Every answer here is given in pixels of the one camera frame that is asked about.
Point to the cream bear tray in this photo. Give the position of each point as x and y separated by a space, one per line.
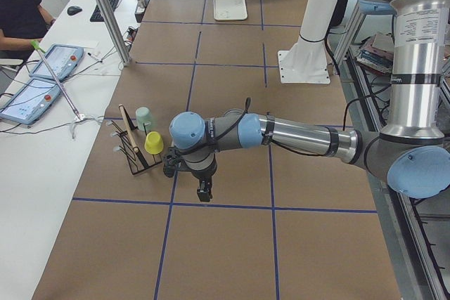
229 10

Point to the stack of books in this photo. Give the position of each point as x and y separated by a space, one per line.
377 53

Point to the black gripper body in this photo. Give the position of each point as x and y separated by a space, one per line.
203 175

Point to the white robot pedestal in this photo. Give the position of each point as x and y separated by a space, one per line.
306 61

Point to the black wire cup rack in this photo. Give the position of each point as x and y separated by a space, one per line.
124 131

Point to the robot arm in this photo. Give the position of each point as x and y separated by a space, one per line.
407 153

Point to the lower teach pendant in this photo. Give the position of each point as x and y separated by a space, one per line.
31 102

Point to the black computer mouse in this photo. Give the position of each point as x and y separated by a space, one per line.
73 10

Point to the aluminium frame post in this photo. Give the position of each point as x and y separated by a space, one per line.
114 31

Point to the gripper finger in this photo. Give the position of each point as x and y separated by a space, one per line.
208 194
201 195

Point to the person in black shirt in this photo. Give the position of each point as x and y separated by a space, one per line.
23 21

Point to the teach pendant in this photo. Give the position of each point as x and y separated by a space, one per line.
31 102
63 59

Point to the yellow cup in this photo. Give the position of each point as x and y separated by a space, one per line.
154 144

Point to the metal grabber stick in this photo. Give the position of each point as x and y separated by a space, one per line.
79 117

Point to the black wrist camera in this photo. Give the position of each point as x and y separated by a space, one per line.
171 162

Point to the green cup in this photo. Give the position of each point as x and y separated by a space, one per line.
144 119

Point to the upper teach pendant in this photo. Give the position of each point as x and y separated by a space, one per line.
63 59

